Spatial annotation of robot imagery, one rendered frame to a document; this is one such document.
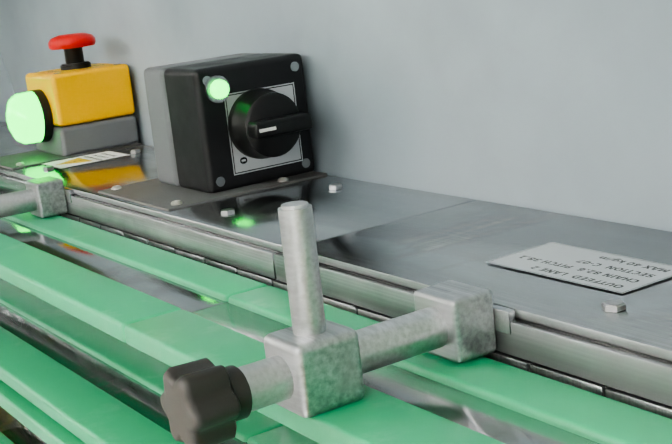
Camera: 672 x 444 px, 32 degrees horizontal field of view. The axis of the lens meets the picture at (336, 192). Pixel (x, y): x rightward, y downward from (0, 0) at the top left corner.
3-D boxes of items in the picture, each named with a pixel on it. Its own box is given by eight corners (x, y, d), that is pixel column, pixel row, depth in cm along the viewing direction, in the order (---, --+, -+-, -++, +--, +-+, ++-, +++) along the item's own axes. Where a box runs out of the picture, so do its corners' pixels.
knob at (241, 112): (292, 151, 77) (320, 155, 74) (232, 164, 75) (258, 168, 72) (284, 83, 76) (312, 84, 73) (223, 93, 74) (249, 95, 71)
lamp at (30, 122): (38, 139, 103) (5, 145, 101) (30, 88, 102) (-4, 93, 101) (56, 142, 99) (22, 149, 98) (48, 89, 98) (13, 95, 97)
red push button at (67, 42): (46, 76, 103) (40, 36, 102) (89, 69, 105) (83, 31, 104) (62, 76, 99) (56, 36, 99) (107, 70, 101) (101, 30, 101)
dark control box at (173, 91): (263, 161, 85) (157, 184, 81) (249, 51, 84) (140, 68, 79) (324, 171, 78) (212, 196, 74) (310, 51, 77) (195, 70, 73)
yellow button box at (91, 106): (114, 137, 108) (36, 152, 104) (101, 56, 107) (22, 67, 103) (145, 142, 102) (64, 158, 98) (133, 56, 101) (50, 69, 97)
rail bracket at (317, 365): (453, 334, 48) (156, 433, 41) (436, 158, 47) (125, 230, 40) (519, 355, 45) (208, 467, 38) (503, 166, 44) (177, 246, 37)
